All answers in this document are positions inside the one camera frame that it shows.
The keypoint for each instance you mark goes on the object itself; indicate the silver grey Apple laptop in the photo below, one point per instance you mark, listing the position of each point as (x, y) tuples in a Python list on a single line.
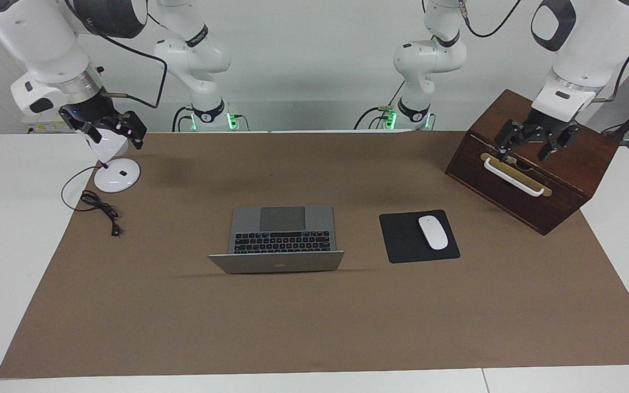
[(282, 218)]

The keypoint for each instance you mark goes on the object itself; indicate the black mouse pad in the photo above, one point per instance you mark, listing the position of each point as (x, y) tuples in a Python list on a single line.
[(402, 240)]

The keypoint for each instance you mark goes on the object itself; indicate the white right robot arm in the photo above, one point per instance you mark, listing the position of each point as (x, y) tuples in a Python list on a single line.
[(36, 49)]

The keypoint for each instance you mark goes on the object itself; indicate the green-lit base connector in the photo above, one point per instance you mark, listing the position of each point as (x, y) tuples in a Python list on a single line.
[(388, 119), (233, 119)]

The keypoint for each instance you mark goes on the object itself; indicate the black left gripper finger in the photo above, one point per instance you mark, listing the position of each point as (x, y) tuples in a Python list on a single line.
[(557, 143), (508, 139)]

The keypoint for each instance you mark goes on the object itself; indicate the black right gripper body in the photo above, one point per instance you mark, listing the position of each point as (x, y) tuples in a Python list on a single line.
[(88, 114)]

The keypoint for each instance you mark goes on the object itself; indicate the white computer mouse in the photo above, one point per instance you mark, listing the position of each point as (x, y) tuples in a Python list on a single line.
[(433, 232)]

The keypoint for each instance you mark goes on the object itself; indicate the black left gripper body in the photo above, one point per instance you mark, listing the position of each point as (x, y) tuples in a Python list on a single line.
[(544, 124)]

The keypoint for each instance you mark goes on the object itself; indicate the white desk lamp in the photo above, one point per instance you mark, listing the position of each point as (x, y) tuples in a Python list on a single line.
[(118, 177)]

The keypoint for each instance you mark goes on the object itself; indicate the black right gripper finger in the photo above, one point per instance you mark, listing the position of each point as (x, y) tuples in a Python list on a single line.
[(89, 132), (133, 130)]

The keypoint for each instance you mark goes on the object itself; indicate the brown paper table cover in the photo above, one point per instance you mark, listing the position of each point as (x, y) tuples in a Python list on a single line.
[(314, 327)]

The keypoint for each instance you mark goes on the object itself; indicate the white power strip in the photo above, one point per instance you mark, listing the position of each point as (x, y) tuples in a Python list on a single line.
[(47, 127)]

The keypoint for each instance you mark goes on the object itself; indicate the dark wooden box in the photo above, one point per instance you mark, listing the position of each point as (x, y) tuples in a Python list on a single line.
[(593, 158)]

